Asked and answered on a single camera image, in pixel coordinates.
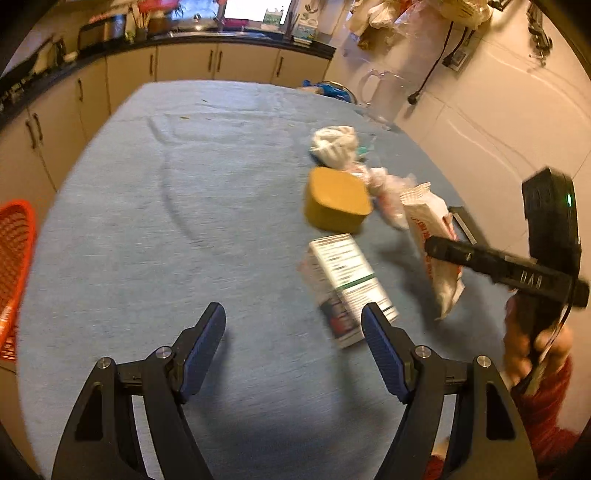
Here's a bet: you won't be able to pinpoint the white paper bag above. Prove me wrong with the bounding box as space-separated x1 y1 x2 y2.
401 182 465 320

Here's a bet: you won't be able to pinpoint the blue white carton box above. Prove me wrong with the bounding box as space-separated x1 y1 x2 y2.
298 234 398 349

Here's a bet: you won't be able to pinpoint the yellow box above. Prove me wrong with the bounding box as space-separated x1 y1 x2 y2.
304 167 373 234

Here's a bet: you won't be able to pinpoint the white cloth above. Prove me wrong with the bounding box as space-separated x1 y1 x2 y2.
310 125 359 170

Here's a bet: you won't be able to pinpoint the clear plastic bag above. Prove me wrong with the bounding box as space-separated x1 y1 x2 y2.
346 162 417 230

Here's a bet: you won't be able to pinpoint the right hand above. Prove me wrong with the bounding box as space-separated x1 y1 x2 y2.
503 294 573 386

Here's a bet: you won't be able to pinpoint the black phone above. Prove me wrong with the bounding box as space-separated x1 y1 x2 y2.
449 206 490 247

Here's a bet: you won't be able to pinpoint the clear glass pitcher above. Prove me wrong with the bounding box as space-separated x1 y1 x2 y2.
358 69 412 128

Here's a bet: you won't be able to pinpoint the blue bag behind table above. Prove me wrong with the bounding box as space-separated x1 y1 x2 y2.
300 80 358 105

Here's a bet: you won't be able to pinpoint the red plastic basket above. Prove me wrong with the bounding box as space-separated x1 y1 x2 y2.
0 200 37 363

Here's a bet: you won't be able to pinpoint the blue tablecloth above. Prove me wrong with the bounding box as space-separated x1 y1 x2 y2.
18 81 513 479

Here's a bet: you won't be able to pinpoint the hanging plastic bags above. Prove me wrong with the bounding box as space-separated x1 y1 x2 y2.
346 1 492 51

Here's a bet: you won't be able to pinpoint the beige lower cabinets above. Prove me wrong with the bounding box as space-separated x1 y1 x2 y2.
1 39 335 221

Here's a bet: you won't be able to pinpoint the green detergent bottle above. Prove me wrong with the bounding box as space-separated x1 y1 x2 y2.
263 9 283 28

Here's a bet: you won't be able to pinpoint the glass pot lid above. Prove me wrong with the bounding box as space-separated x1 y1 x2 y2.
171 15 218 32

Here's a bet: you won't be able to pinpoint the red basin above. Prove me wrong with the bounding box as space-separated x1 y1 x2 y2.
137 0 179 14

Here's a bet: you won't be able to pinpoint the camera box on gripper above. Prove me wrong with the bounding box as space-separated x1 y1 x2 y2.
522 167 581 275

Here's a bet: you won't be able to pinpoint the black power cord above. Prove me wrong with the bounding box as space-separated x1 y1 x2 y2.
407 20 456 106

